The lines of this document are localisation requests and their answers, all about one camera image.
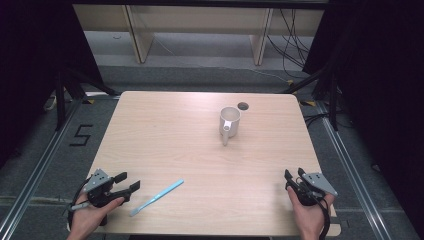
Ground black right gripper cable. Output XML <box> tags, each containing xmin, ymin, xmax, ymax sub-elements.
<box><xmin>314</xmin><ymin>196</ymin><xmax>332</xmax><ymax>240</ymax></box>

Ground person's left hand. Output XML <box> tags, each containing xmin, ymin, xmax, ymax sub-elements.
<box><xmin>68</xmin><ymin>194</ymin><xmax>125</xmax><ymax>236</ymax></box>

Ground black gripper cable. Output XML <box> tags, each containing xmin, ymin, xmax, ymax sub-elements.
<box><xmin>314</xmin><ymin>196</ymin><xmax>332</xmax><ymax>240</ymax></box>
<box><xmin>67</xmin><ymin>178</ymin><xmax>92</xmax><ymax>231</ymax></box>

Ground dark curtain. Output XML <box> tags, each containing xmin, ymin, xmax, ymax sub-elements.
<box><xmin>302</xmin><ymin>0</ymin><xmax>424</xmax><ymax>231</ymax></box>
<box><xmin>0</xmin><ymin>0</ymin><xmax>105</xmax><ymax>168</ymax></box>

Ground black metal stand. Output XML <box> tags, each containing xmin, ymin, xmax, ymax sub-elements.
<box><xmin>54</xmin><ymin>66</ymin><xmax>122</xmax><ymax>132</ymax></box>
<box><xmin>280</xmin><ymin>61</ymin><xmax>340</xmax><ymax>132</ymax></box>

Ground aluminium floor rail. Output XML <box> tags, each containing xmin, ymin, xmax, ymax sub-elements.
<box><xmin>0</xmin><ymin>97</ymin><xmax>84</xmax><ymax>240</ymax></box>
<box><xmin>315</xmin><ymin>100</ymin><xmax>392</xmax><ymax>240</ymax></box>

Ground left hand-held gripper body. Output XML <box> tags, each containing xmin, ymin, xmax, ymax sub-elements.
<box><xmin>83</xmin><ymin>168</ymin><xmax>126</xmax><ymax>209</ymax></box>

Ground light wooden bench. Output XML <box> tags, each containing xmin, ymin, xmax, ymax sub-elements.
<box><xmin>72</xmin><ymin>3</ymin><xmax>326</xmax><ymax>66</ymax></box>

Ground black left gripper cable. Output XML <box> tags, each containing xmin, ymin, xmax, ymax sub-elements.
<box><xmin>67</xmin><ymin>178</ymin><xmax>92</xmax><ymax>231</ymax></box>

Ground white cup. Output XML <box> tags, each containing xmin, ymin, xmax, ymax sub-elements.
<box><xmin>218</xmin><ymin>106</ymin><xmax>242</xmax><ymax>147</ymax></box>

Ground silver cable plug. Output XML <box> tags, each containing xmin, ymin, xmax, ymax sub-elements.
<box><xmin>69</xmin><ymin>201</ymin><xmax>92</xmax><ymax>212</ymax></box>

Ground person's right hand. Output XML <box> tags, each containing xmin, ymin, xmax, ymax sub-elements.
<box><xmin>287</xmin><ymin>186</ymin><xmax>335</xmax><ymax>232</ymax></box>

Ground black floor cables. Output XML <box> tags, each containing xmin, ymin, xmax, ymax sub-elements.
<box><xmin>302</xmin><ymin>111</ymin><xmax>355</xmax><ymax>130</ymax></box>

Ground light blue toothbrush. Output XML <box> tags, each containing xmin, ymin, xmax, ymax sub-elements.
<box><xmin>129</xmin><ymin>178</ymin><xmax>185</xmax><ymax>218</ymax></box>

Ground white coiled cable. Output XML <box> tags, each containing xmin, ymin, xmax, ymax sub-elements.
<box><xmin>42</xmin><ymin>94</ymin><xmax>58</xmax><ymax>112</ymax></box>

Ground bundle of black cables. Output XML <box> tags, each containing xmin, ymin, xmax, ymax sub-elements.
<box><xmin>265</xmin><ymin>8</ymin><xmax>312</xmax><ymax>80</ymax></box>

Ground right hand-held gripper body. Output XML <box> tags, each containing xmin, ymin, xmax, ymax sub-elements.
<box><xmin>291</xmin><ymin>172</ymin><xmax>338</xmax><ymax>207</ymax></box>

